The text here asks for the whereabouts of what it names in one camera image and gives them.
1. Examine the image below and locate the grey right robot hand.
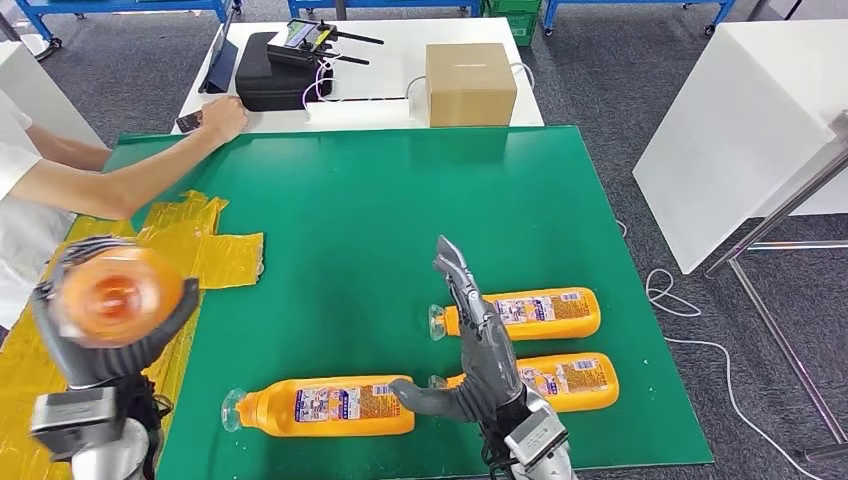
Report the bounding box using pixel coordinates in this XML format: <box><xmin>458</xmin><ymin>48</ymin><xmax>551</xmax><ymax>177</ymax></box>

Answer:
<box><xmin>389</xmin><ymin>235</ymin><xmax>528</xmax><ymax>425</ymax></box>

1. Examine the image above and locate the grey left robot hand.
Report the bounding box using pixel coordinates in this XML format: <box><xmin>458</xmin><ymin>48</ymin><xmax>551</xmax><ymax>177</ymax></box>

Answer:
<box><xmin>29</xmin><ymin>237</ymin><xmax>200</xmax><ymax>392</ymax></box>

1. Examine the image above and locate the person's hand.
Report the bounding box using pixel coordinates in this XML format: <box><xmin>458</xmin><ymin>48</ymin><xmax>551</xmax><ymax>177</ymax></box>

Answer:
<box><xmin>200</xmin><ymin>95</ymin><xmax>250</xmax><ymax>144</ymax></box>

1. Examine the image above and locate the orange detergent bottle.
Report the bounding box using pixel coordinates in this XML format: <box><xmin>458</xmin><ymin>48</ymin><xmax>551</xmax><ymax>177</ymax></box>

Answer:
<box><xmin>220</xmin><ymin>375</ymin><xmax>417</xmax><ymax>439</ymax></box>
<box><xmin>56</xmin><ymin>245</ymin><xmax>187</xmax><ymax>349</ymax></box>
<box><xmin>428</xmin><ymin>352</ymin><xmax>621</xmax><ymax>415</ymax></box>
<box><xmin>427</xmin><ymin>286</ymin><xmax>602</xmax><ymax>342</ymax></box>

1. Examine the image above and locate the dark smartphone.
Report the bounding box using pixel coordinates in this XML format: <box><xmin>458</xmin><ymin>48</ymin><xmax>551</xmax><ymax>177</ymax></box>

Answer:
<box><xmin>175</xmin><ymin>109</ymin><xmax>207</xmax><ymax>135</ymax></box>

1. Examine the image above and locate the dark blue tablet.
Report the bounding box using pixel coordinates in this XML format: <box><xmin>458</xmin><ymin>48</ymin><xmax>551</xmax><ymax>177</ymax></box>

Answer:
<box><xmin>198</xmin><ymin>13</ymin><xmax>240</xmax><ymax>95</ymax></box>

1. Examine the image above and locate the black carrying case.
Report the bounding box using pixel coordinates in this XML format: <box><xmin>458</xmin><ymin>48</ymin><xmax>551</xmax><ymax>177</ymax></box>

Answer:
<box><xmin>235</xmin><ymin>31</ymin><xmax>335</xmax><ymax>113</ymax></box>

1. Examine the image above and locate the black remote controller with antennas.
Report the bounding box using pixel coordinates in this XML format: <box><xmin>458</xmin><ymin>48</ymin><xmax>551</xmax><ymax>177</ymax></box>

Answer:
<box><xmin>266</xmin><ymin>19</ymin><xmax>385</xmax><ymax>69</ymax></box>

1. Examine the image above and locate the yellow taped cardboard sheet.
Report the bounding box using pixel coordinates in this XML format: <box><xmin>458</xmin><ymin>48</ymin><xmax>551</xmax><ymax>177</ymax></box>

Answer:
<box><xmin>0</xmin><ymin>190</ymin><xmax>265</xmax><ymax>480</ymax></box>

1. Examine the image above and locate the person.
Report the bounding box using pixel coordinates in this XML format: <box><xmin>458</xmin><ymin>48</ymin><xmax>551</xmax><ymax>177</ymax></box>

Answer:
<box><xmin>0</xmin><ymin>89</ymin><xmax>250</xmax><ymax>333</ymax></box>

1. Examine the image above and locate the blue metal rack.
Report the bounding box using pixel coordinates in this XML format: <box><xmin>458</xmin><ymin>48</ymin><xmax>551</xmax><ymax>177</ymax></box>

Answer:
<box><xmin>541</xmin><ymin>0</ymin><xmax>735</xmax><ymax>38</ymax></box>
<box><xmin>13</xmin><ymin>0</ymin><xmax>243</xmax><ymax>54</ymax></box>
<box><xmin>286</xmin><ymin>0</ymin><xmax>482</xmax><ymax>20</ymax></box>

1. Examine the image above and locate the white table with devices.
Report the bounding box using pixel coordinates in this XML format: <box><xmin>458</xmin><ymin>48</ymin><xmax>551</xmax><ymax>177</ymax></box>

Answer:
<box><xmin>173</xmin><ymin>17</ymin><xmax>545</xmax><ymax>136</ymax></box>

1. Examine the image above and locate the green table mat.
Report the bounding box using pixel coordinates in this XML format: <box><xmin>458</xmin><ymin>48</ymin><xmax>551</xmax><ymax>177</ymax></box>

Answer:
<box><xmin>66</xmin><ymin>125</ymin><xmax>713</xmax><ymax>480</ymax></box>

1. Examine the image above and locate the white cabinet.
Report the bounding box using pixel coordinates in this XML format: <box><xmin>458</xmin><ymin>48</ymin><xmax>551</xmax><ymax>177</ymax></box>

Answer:
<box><xmin>0</xmin><ymin>40</ymin><xmax>107</xmax><ymax>150</ymax></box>

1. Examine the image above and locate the brown cardboard box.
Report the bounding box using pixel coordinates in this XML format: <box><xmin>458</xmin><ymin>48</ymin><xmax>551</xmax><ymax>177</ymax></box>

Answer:
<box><xmin>424</xmin><ymin>42</ymin><xmax>519</xmax><ymax>128</ymax></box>

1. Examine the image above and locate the green plastic crate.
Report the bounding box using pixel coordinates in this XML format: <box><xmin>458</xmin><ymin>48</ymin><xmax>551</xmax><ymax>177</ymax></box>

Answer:
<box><xmin>481</xmin><ymin>0</ymin><xmax>541</xmax><ymax>48</ymax></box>

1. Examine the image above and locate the large white table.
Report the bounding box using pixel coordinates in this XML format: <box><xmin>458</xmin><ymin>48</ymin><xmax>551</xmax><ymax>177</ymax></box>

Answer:
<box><xmin>631</xmin><ymin>18</ymin><xmax>848</xmax><ymax>275</ymax></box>

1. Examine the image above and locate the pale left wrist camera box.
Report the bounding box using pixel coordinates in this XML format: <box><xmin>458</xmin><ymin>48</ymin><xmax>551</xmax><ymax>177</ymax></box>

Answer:
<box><xmin>29</xmin><ymin>387</ymin><xmax>127</xmax><ymax>462</ymax></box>

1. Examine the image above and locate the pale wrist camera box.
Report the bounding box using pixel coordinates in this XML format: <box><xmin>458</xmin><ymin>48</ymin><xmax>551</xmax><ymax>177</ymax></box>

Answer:
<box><xmin>29</xmin><ymin>387</ymin><xmax>127</xmax><ymax>462</ymax></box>
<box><xmin>503</xmin><ymin>405</ymin><xmax>571</xmax><ymax>470</ymax></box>

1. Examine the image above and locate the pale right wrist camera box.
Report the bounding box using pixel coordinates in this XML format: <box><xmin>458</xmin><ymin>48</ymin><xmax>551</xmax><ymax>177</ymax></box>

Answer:
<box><xmin>503</xmin><ymin>405</ymin><xmax>571</xmax><ymax>470</ymax></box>

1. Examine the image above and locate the white cable at controller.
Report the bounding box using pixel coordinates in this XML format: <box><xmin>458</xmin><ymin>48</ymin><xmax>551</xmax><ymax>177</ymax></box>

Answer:
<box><xmin>301</xmin><ymin>56</ymin><xmax>336</xmax><ymax>122</ymax></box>

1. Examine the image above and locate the white cable behind box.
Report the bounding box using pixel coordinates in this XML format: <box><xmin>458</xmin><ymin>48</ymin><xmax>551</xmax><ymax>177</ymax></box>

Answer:
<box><xmin>405</xmin><ymin>61</ymin><xmax>535</xmax><ymax>119</ymax></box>

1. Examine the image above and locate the white floor cable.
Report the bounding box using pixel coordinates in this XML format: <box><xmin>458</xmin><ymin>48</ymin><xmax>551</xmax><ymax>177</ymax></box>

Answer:
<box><xmin>612</xmin><ymin>218</ymin><xmax>823</xmax><ymax>480</ymax></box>

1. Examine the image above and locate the metal table frame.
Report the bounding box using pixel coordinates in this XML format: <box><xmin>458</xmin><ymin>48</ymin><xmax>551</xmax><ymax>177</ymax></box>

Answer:
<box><xmin>702</xmin><ymin>110</ymin><xmax>848</xmax><ymax>465</ymax></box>

